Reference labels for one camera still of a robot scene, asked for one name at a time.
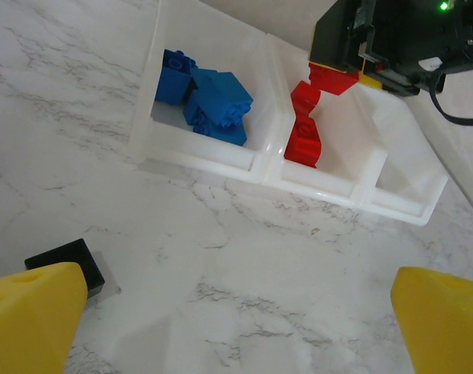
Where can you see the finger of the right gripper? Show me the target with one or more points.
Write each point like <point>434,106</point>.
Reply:
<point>337,35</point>
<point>392,80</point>

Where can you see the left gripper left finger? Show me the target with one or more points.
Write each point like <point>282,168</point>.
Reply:
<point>29,323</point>

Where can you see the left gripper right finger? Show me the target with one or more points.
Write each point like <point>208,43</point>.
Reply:
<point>446,323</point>

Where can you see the red lego brick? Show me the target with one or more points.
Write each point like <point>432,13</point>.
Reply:
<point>329,82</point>
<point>304,97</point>
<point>302,144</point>

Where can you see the blue lego brick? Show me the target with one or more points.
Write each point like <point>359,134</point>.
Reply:
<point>224,134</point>
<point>171,85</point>
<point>220,93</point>

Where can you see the black lego brick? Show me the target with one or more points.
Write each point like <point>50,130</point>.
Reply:
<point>76,257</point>

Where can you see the translucent white plastic bin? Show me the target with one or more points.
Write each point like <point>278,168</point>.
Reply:
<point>399,210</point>
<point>318,185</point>
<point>220,160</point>

